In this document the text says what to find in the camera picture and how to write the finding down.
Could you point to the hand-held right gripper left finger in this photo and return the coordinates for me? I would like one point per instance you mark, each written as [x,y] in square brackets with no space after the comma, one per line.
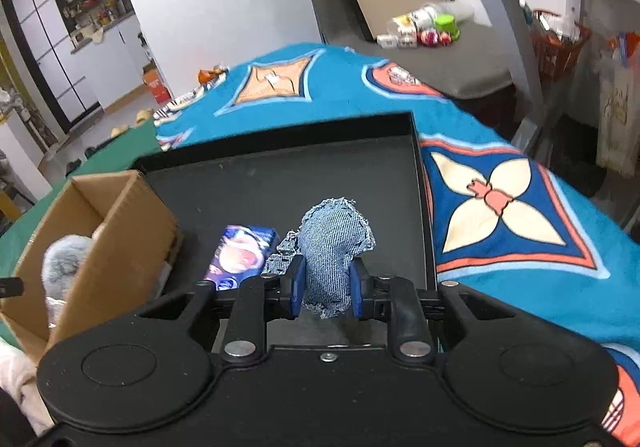
[297,284]

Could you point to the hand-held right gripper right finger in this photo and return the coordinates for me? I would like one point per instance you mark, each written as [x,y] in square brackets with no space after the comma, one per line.
[357,287]

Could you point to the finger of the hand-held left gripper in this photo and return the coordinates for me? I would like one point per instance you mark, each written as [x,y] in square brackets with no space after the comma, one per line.
[10,288]

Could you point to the blue denim fabric pouch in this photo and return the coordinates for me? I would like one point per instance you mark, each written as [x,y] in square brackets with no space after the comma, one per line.
[330,247]

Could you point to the blue plush toy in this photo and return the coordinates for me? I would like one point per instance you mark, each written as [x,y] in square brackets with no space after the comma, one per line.
[65,262]

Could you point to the black tray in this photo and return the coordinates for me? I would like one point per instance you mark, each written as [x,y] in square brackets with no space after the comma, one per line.
[280,167]

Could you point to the cardboard box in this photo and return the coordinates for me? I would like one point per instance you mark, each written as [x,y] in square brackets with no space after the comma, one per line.
[135,227]

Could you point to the purple snack packet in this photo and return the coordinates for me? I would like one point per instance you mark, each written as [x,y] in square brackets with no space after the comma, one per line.
[240,252]

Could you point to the white cloth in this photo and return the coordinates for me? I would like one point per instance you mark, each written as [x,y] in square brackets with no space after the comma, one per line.
[20,377]

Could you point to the yellow slipper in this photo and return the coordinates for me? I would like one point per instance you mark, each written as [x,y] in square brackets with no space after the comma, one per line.
[120,131]
[143,115]

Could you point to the blue printed blanket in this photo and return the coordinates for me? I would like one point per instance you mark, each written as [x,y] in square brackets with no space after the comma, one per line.
[350,92]

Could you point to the orange snack bag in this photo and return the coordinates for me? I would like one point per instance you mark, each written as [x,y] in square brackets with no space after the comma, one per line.
[212,75]

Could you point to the black framed sliding door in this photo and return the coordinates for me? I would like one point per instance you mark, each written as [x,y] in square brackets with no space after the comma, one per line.
[50,52]

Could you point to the orange carton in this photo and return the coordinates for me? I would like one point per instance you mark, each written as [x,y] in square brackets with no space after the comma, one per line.
[156,87]

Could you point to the grey padded bench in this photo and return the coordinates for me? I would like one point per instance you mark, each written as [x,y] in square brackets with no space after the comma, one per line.
[450,62]

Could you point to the white charger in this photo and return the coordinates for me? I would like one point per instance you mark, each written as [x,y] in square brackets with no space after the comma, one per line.
[386,41]

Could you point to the white kitchen cabinet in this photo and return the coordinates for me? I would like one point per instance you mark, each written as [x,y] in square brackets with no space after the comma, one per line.
[115,62]

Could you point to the small white toy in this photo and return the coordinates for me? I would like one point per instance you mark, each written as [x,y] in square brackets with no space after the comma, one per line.
[407,37]

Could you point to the red round toy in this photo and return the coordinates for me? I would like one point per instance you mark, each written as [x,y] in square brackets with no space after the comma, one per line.
[427,37]
[444,37]

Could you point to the black spray bottle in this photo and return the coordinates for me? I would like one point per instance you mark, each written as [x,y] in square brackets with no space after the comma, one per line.
[145,46]

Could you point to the clear plastic bottle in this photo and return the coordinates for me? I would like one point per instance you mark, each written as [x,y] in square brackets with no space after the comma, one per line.
[420,17]

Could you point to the green cup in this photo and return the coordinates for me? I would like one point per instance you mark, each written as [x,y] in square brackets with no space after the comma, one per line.
[446,24]

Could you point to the orange basket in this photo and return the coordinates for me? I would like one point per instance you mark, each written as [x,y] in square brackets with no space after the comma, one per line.
[555,57]

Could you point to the white tote bag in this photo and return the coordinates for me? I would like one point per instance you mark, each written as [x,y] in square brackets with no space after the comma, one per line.
[620,117]

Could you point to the orange plastic bag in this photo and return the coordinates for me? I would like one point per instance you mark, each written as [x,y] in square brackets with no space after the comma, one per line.
[625,49]

